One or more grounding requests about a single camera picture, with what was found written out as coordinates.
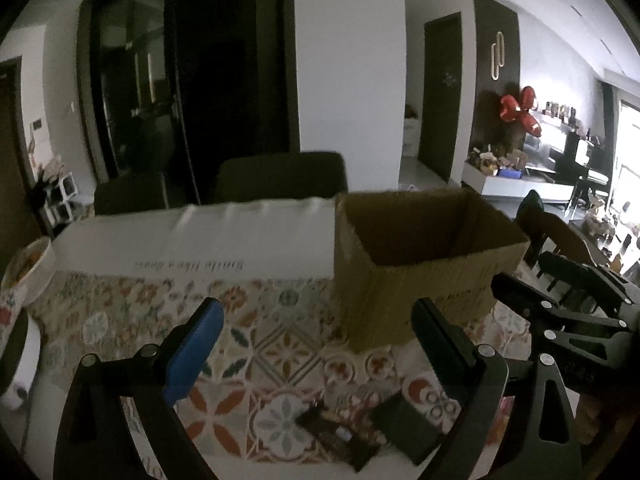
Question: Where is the black snack packet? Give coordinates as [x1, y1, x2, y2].
[370, 391, 442, 466]

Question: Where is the brown cardboard box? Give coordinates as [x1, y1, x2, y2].
[334, 188, 529, 353]

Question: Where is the dark snack packet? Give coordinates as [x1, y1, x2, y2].
[295, 401, 381, 472]

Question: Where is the dark wooden dining chair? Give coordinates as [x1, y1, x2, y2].
[515, 191, 610, 269]

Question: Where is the white low tv cabinet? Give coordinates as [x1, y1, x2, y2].
[462, 164, 574, 204]

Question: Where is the white bowl with snacks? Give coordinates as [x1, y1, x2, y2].
[1, 236, 56, 306]

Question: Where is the red balloon dog sculpture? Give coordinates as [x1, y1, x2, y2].
[499, 86, 542, 138]

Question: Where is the black chair behind table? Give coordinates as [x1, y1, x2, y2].
[93, 152, 348, 216]

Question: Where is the patterned floral tablecloth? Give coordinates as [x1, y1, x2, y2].
[27, 259, 539, 466]

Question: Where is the gold wall ornament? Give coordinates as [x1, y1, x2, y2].
[490, 32, 506, 81]

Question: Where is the dark glass door cabinet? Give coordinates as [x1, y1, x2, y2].
[77, 0, 300, 204]

